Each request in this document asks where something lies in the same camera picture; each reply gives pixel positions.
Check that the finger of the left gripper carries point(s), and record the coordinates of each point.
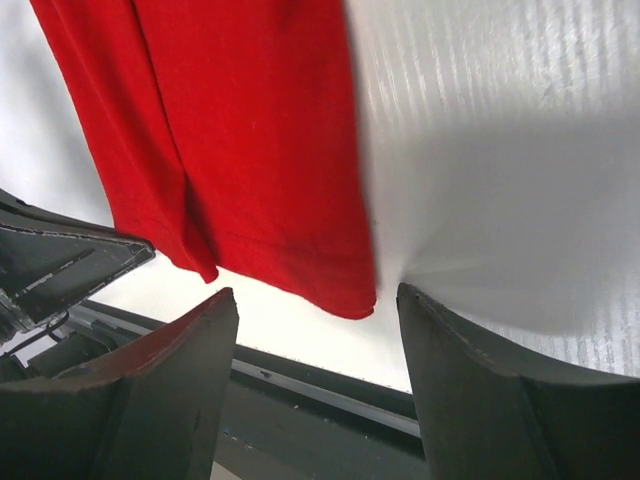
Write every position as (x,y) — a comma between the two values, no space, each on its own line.
(50,263)

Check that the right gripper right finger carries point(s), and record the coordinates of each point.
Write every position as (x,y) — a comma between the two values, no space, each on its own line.
(489,408)

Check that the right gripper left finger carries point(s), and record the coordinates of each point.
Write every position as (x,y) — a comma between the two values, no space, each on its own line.
(148,410)

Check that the red t shirt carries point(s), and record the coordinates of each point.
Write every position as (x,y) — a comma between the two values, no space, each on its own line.
(225,132)

